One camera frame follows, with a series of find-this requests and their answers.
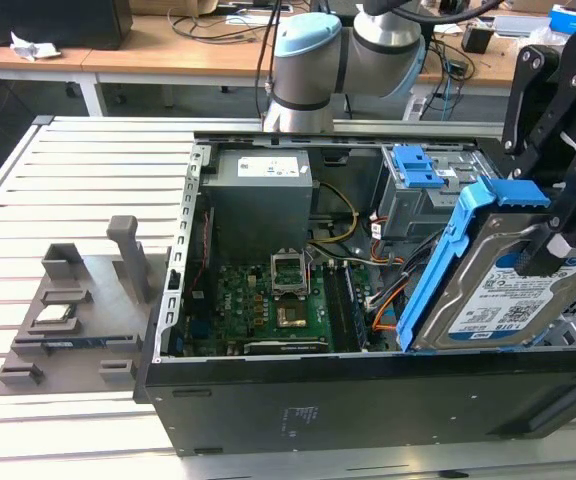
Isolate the hard disk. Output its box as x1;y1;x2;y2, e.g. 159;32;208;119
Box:
395;176;576;355

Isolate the grey metal disk bay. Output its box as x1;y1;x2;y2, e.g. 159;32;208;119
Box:
542;294;576;349

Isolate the blue white carton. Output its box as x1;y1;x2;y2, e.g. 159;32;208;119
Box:
548;3;576;37

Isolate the black pen holder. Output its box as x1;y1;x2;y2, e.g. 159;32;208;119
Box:
460;23;496;55

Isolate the blue plastic latch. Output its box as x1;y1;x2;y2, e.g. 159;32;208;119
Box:
391;143;445;190

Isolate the grey metal drive cage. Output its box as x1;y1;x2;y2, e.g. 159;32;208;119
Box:
375;144;507;242

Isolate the installed RAM stick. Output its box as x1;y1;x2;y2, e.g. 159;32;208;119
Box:
341;263;370;349

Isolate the metal locking lever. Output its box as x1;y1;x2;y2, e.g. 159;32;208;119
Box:
304;246;318;297

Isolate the grey power supply unit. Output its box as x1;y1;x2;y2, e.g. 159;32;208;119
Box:
200;148;318;252

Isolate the black open PC case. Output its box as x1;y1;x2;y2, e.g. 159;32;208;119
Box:
132;130;576;459

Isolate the metal socket cover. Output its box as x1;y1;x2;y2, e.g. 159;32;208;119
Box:
269;246;312;297

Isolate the CPU socket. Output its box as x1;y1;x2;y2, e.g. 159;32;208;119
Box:
273;294;313;331

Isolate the black graphics card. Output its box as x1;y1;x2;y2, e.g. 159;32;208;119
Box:
241;338;330;357

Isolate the black case fan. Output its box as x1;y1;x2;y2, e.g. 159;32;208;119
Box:
185;204;219;302

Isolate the green motherboard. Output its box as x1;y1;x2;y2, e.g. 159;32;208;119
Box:
175;259;385;357

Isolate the large black box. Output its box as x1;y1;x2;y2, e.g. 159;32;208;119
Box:
0;0;135;52

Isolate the grey parts rack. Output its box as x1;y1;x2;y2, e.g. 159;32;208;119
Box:
0;214;172;400

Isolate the crumpled white paper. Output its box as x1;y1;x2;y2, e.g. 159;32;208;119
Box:
9;31;63;62

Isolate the dark RAM stick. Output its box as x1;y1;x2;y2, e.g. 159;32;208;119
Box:
39;338;110;351

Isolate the silver CPU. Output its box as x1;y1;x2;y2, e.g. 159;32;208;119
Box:
34;303;78;325

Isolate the red wire white label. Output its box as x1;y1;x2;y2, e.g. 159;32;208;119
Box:
367;212;405;270

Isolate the yellow wire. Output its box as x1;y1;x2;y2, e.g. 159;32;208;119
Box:
309;181;360;247

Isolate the black cable bundle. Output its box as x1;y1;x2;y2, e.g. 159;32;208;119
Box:
366;239;442;312

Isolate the grey wire bundle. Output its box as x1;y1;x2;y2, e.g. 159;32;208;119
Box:
311;243;405;269

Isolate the orange data cable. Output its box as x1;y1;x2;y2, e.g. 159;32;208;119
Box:
371;293;405;332

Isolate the red black twisted wire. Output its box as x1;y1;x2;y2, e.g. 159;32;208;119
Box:
189;208;215;296

